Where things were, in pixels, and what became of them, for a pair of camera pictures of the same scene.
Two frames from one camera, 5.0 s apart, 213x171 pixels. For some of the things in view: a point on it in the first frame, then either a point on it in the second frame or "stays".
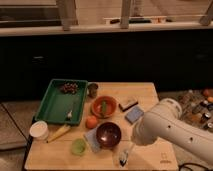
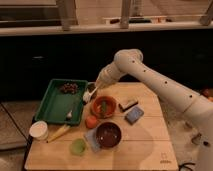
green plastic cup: (78, 146) stays
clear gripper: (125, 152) -> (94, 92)
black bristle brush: (123, 156) -> (86, 97)
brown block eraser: (127, 103) stays
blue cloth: (92, 140) stays
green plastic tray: (55, 104) stays
